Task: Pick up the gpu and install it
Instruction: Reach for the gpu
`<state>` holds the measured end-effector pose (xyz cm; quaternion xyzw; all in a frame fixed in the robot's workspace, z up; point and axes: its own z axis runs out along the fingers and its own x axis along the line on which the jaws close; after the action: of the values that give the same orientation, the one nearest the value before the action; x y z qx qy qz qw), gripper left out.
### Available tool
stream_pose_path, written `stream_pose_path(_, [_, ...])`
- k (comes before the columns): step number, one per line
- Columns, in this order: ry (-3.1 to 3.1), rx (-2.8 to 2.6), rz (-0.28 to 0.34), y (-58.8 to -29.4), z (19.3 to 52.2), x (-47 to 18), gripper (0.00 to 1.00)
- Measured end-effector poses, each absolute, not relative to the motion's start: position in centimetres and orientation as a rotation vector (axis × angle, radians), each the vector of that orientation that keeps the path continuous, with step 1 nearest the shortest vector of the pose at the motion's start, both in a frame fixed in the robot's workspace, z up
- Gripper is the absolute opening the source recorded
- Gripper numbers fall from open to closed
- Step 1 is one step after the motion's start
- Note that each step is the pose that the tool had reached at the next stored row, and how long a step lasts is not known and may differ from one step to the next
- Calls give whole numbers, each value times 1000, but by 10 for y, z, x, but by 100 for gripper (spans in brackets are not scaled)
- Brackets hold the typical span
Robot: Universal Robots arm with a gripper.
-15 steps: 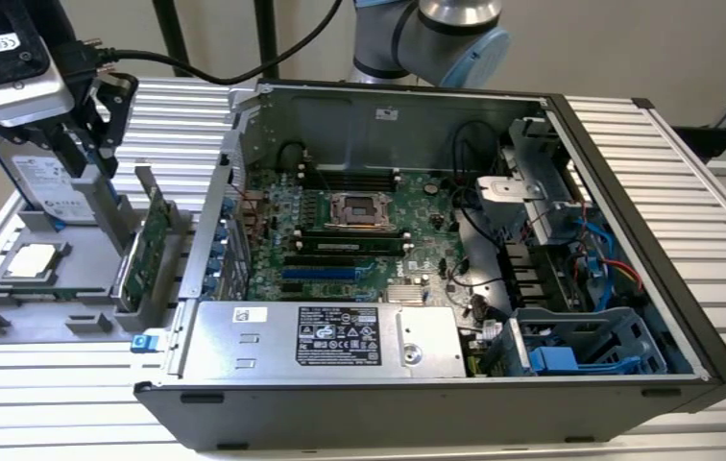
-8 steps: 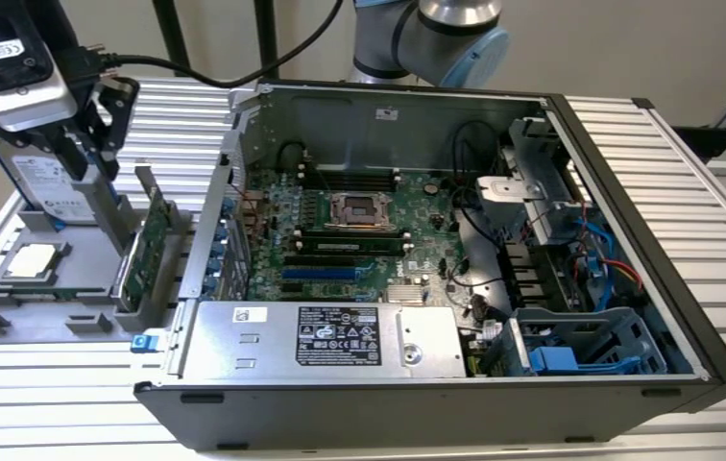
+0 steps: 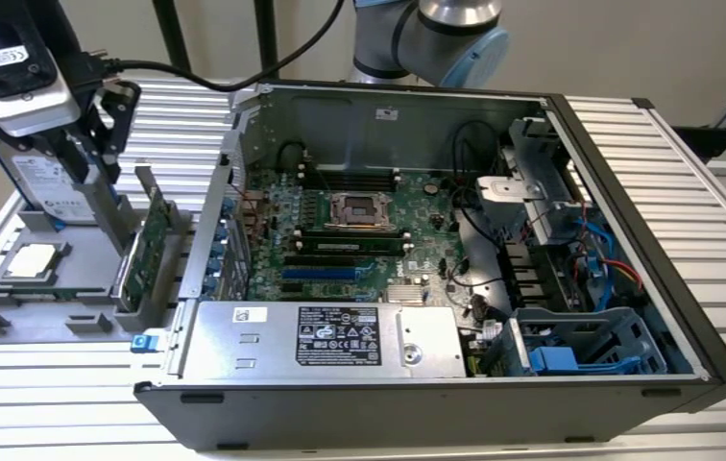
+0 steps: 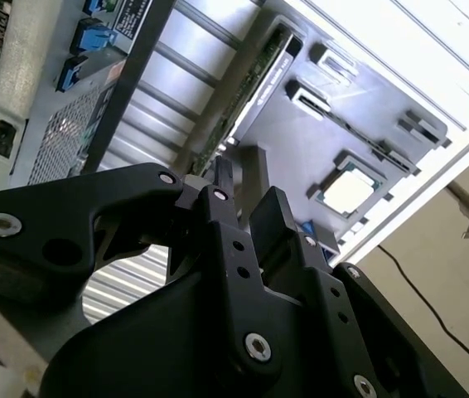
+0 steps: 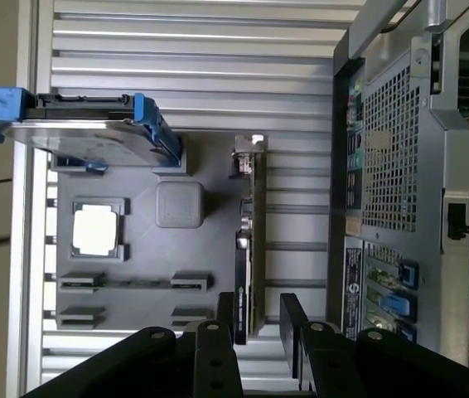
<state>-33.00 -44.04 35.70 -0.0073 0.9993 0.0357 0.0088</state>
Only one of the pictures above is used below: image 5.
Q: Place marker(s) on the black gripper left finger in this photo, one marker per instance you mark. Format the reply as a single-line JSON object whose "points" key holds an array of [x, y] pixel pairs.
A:
{"points": [[214, 365]]}

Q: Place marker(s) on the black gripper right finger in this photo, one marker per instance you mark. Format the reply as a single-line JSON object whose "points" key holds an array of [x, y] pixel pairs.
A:
{"points": [[321, 365]]}

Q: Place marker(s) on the green graphics card black shroud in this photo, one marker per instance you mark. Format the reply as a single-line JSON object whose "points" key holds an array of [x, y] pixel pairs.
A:
{"points": [[243, 269]]}

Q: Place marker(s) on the blue slot clip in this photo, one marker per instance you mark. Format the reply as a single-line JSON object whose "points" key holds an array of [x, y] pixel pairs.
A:
{"points": [[406, 333], [400, 307], [409, 273]]}

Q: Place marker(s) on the grey plastic parts rack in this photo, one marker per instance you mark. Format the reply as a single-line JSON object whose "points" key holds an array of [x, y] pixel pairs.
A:
{"points": [[143, 257]]}

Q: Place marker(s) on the silver CPU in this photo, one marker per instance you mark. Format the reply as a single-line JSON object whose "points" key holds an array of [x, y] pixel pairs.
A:
{"points": [[95, 230]]}

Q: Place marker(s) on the grey open PC case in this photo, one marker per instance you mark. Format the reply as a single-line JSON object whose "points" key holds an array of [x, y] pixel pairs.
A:
{"points": [[388, 166]]}

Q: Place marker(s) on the hard disk in blue carrier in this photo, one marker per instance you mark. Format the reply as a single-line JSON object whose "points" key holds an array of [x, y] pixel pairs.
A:
{"points": [[93, 141]]}

